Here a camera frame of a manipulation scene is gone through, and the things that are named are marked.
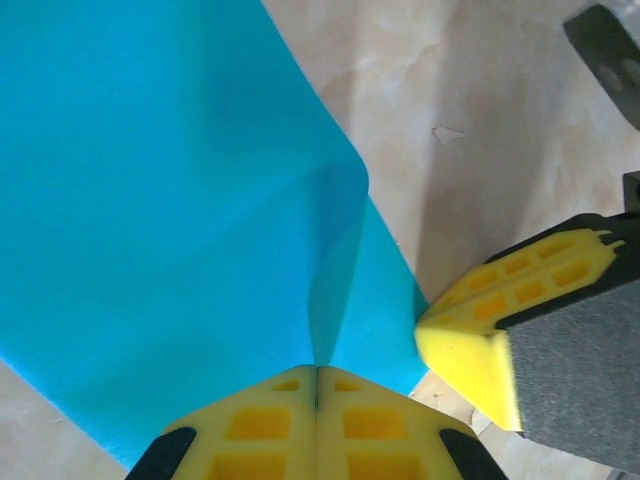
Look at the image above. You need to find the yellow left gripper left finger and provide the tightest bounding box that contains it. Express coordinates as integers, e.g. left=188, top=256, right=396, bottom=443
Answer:
left=124, top=364, right=317, bottom=480

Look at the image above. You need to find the teal cloth sheet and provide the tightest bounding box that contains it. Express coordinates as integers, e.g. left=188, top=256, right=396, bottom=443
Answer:
left=0, top=0, right=431, bottom=471

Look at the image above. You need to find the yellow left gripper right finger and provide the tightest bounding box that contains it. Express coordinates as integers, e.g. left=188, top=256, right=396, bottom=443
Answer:
left=315, top=364, right=509, bottom=480

